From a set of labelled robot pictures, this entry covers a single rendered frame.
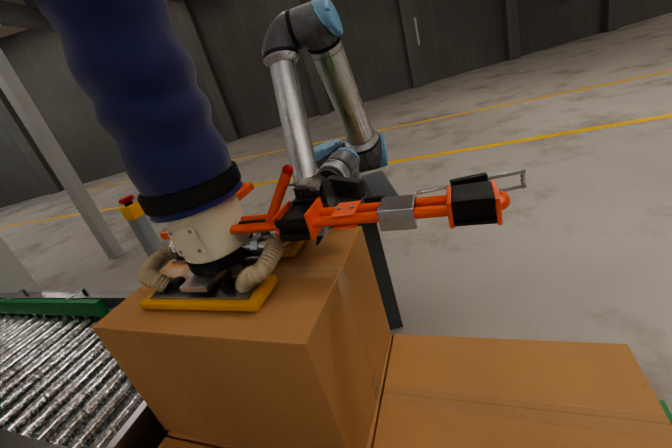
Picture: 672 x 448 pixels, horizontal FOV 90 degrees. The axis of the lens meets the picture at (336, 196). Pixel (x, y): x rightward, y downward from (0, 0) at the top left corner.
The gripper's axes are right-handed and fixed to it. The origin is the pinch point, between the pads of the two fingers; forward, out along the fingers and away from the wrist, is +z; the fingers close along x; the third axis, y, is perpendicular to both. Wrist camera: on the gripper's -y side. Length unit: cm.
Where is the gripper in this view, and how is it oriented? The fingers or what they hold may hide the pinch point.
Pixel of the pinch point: (310, 216)
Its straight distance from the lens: 72.8
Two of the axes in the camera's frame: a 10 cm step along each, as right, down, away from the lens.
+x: -2.6, -8.9, -3.7
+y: -9.2, 1.1, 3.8
